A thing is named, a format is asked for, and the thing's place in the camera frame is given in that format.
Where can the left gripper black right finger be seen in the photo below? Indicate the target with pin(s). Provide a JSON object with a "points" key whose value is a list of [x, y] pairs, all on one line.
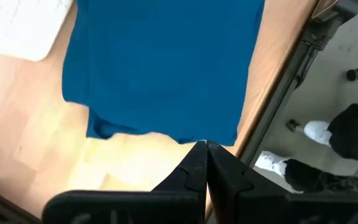
{"points": [[259, 208]]}

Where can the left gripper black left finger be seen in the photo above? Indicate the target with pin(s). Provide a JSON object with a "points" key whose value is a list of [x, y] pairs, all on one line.
{"points": [[166, 205]]}

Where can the blue cloth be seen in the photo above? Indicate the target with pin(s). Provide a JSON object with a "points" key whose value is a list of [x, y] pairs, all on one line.
{"points": [[166, 68]]}

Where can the white perforated plastic basket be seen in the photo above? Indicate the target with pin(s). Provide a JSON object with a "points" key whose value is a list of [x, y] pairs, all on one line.
{"points": [[17, 28]]}

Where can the black chair caster wheel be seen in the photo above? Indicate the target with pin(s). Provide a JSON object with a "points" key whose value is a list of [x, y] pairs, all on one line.
{"points": [[354, 74], [292, 124]]}

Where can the person with white shoes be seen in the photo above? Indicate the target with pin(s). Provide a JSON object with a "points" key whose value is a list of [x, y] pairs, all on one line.
{"points": [[353, 133]]}

